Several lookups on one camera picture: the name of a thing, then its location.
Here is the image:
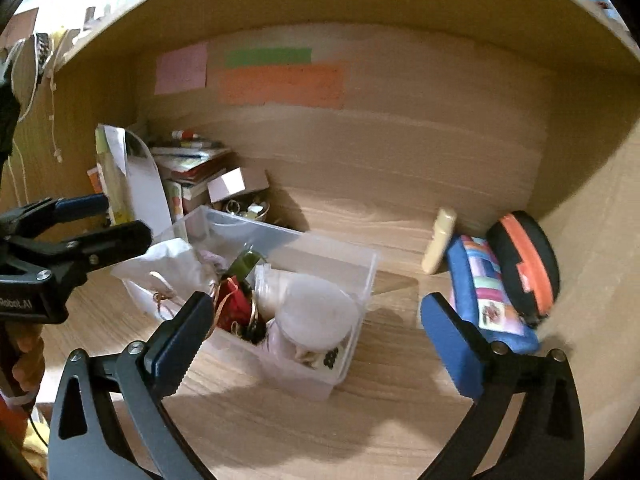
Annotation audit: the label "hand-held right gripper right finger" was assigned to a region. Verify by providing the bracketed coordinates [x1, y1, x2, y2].
[417, 291, 586, 480]

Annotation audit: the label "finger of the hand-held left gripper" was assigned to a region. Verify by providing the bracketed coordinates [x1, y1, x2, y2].
[0, 193, 112, 242]
[9, 219, 153, 293]

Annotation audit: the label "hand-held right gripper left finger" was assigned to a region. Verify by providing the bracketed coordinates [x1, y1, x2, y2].
[47, 291, 217, 480]

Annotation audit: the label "white pouch with gold ribbon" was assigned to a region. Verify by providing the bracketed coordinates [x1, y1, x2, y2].
[111, 238, 221, 322]

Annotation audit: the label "red pouch with gold ribbon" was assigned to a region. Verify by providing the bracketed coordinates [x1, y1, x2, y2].
[215, 275, 258, 336]

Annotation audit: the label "clear plastic storage box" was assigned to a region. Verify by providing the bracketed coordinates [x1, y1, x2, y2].
[111, 205, 379, 402]

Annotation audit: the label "wooden desktop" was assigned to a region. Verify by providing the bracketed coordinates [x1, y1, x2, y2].
[35, 195, 591, 480]

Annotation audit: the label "person's left hand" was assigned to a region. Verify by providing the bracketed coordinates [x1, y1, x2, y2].
[7, 321, 48, 397]

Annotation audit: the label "yellow-green plastic folder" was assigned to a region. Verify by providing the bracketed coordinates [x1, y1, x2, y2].
[97, 150, 133, 226]

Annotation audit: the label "white paper pad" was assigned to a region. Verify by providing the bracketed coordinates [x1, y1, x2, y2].
[120, 127, 173, 233]

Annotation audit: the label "blue patchwork pencil case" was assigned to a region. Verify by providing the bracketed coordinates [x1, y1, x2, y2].
[446, 234, 541, 361]

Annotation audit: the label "handwritten paper sheets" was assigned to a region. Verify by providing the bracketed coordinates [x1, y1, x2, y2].
[95, 124, 128, 171]

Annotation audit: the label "stack of books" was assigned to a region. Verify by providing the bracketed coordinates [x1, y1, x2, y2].
[150, 140, 236, 221]

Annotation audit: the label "small clear plastic bag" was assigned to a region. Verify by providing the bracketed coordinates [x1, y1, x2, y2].
[252, 264, 301, 321]

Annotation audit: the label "dark green glass bottle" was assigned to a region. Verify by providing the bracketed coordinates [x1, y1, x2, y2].
[227, 250, 268, 281]

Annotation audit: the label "cream plastic tube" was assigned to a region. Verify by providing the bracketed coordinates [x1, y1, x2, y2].
[421, 207, 457, 276]

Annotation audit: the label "black beaded trinket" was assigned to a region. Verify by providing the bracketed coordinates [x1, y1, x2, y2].
[300, 347, 347, 369]

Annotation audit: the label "black orange round case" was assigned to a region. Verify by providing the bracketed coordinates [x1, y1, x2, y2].
[486, 211, 561, 330]

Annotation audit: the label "small white cardboard box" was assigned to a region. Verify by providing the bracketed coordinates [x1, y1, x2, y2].
[206, 166, 271, 204]

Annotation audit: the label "white bowl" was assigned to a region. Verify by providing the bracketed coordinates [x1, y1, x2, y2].
[220, 199, 271, 223]

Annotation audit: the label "orange yellow cloth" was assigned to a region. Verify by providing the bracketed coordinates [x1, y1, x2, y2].
[0, 395, 51, 480]

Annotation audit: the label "pink paper note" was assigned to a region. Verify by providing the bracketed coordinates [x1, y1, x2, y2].
[154, 42, 208, 96]

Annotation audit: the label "orange paper note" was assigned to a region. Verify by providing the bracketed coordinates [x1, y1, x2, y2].
[218, 62, 347, 109]

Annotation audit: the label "green paper note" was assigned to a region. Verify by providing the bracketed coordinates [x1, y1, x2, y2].
[225, 47, 313, 67]

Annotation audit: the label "white hanging cord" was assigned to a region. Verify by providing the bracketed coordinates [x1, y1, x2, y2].
[47, 67, 63, 163]

